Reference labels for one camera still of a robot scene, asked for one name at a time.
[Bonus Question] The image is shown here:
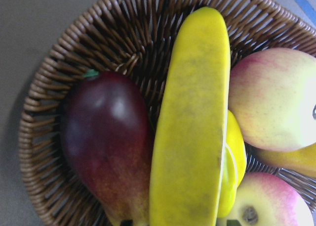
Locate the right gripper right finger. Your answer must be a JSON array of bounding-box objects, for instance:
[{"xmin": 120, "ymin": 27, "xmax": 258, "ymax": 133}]
[{"xmin": 227, "ymin": 220, "xmax": 241, "ymax": 226}]

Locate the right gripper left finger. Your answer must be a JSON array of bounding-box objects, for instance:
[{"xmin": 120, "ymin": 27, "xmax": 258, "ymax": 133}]
[{"xmin": 120, "ymin": 220, "xmax": 133, "ymax": 226}]

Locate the brown wicker basket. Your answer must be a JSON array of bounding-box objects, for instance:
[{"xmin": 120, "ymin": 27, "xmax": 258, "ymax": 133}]
[{"xmin": 18, "ymin": 0, "xmax": 316, "ymax": 226}]

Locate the yellow starfruit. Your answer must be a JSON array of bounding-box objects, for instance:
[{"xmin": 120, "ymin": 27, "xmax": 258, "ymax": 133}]
[{"xmin": 217, "ymin": 111, "xmax": 246, "ymax": 218}]

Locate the yellow mango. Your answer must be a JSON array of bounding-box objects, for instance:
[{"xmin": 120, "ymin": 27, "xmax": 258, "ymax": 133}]
[{"xmin": 254, "ymin": 143, "xmax": 316, "ymax": 178}]

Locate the dark red fruit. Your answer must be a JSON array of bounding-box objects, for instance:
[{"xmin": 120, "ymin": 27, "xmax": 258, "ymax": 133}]
[{"xmin": 61, "ymin": 71, "xmax": 154, "ymax": 226}]

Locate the green red apple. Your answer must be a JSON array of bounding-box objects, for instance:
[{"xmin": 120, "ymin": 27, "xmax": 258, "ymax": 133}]
[{"xmin": 229, "ymin": 48, "xmax": 316, "ymax": 151}]

